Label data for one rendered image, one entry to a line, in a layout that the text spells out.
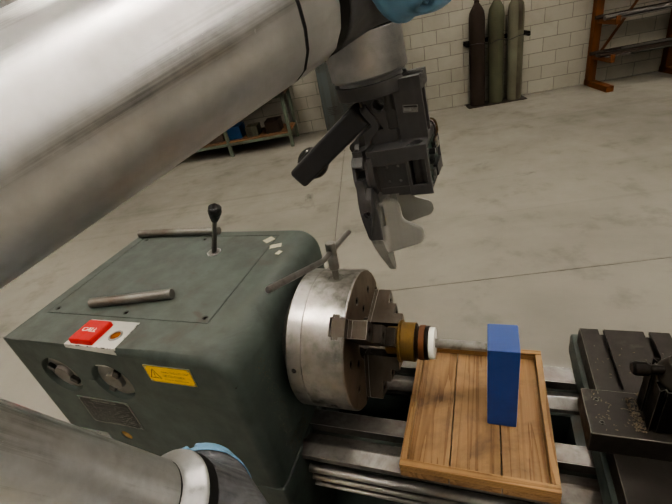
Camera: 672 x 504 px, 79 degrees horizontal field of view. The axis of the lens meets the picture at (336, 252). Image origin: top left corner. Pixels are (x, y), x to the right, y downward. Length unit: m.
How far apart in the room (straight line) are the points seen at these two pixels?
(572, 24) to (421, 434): 7.33
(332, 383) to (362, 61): 0.62
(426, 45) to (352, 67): 6.93
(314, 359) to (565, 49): 7.41
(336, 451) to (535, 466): 0.42
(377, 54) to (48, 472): 0.42
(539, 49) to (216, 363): 7.38
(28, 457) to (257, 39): 0.32
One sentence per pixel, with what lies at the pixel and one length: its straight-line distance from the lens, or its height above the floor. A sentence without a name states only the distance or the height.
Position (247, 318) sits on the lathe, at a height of 1.24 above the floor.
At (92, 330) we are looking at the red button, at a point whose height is 1.27.
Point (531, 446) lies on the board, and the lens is 1.02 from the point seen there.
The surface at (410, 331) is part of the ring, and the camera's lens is 0.90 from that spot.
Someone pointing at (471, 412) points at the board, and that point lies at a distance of 1.06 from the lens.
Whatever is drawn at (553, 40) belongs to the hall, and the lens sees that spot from 7.83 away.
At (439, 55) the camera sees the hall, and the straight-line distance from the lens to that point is 7.37.
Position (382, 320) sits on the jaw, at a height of 1.11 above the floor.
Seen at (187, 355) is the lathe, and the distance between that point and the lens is 0.80.
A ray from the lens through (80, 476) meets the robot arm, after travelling 0.41.
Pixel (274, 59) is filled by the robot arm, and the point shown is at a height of 1.71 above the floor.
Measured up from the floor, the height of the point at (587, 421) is 1.02.
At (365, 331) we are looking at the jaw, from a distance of 0.81.
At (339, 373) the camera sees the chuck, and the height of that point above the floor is 1.13.
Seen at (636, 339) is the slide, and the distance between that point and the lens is 1.17.
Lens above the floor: 1.72
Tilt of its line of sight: 30 degrees down
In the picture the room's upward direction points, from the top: 12 degrees counter-clockwise
